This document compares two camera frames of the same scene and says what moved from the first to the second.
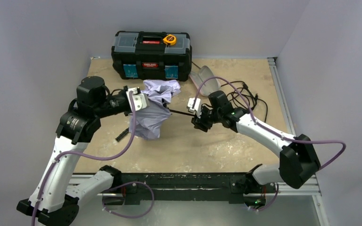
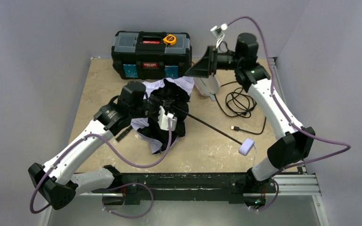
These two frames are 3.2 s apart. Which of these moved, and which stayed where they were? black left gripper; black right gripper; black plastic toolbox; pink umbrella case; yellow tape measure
Moved: black left gripper; black right gripper
Stayed: yellow tape measure; pink umbrella case; black plastic toolbox
